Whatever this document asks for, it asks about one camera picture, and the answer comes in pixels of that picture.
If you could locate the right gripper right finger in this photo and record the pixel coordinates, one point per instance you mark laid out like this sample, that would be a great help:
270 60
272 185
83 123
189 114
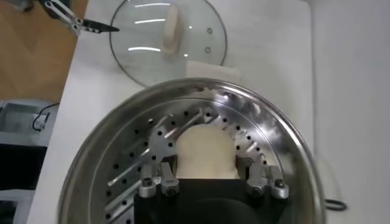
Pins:
259 179

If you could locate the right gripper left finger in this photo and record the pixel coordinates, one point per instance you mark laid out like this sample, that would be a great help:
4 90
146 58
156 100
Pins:
166 182

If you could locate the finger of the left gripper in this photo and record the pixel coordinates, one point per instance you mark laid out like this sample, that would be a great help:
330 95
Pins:
97 28

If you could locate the white steamed baozi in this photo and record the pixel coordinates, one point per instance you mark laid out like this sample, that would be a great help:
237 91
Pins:
207 152

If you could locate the round glass pot lid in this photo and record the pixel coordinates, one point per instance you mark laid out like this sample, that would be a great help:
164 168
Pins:
146 61

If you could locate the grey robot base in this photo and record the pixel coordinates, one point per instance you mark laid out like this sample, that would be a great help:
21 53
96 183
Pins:
18 128

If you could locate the stainless steel steamer basket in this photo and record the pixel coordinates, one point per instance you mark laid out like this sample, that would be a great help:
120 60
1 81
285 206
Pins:
274 121

